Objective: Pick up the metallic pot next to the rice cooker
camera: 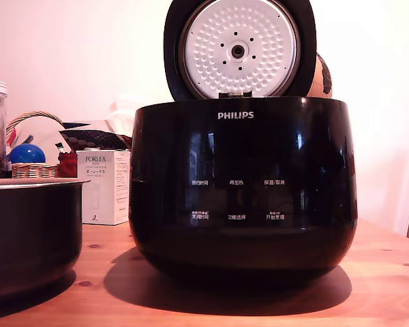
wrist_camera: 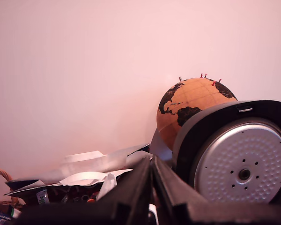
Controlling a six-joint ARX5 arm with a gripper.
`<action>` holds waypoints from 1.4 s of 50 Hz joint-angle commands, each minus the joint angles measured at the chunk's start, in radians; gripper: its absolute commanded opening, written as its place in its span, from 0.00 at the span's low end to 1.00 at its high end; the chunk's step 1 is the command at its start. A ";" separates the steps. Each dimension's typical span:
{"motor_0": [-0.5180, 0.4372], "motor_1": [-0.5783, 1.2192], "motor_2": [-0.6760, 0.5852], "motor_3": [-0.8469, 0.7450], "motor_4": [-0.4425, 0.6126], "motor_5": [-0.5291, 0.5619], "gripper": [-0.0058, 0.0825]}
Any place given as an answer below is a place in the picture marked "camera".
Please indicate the dark dotted patterned cloth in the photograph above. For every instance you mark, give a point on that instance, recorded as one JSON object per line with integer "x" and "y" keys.
{"x": 95, "y": 138}

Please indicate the red pouch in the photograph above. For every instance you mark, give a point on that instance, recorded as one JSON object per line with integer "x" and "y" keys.
{"x": 67, "y": 166}

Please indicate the brown patterned round vase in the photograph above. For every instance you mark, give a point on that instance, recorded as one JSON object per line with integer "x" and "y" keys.
{"x": 322, "y": 76}

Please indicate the blue ball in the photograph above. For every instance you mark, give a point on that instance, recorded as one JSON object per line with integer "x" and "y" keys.
{"x": 27, "y": 154}

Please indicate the black rice cooker lid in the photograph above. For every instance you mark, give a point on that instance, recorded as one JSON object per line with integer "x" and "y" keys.
{"x": 240, "y": 51}

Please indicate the wicker basket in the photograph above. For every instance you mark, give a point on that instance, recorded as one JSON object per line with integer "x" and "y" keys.
{"x": 34, "y": 170}

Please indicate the black Philips rice cooker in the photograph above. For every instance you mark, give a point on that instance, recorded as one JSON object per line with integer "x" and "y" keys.
{"x": 242, "y": 153}

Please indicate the black metallic pot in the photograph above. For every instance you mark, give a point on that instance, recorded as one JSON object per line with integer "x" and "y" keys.
{"x": 30, "y": 238}

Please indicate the white Porlex box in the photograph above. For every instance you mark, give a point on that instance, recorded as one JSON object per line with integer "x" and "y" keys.
{"x": 102, "y": 190}

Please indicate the white printed cloth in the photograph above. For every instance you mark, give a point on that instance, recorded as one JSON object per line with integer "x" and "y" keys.
{"x": 44, "y": 133}

